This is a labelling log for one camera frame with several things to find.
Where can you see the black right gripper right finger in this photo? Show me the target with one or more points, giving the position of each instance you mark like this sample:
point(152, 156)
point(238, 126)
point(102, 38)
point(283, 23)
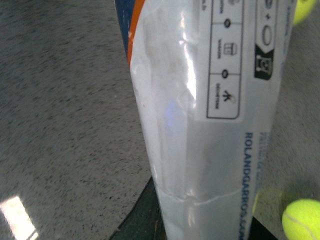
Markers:
point(259, 232)

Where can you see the Roland Garros tennis ball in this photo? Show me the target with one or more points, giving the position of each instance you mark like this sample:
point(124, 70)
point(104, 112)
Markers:
point(301, 220)

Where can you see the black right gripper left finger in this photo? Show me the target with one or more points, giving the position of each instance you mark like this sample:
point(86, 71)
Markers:
point(144, 221)

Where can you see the plain yellow tennis ball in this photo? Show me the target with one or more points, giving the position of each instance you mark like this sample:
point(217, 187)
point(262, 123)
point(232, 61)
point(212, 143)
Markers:
point(303, 10)

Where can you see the clear Wilson tennis ball can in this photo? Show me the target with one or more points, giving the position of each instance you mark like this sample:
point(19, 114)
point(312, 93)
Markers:
point(206, 76)

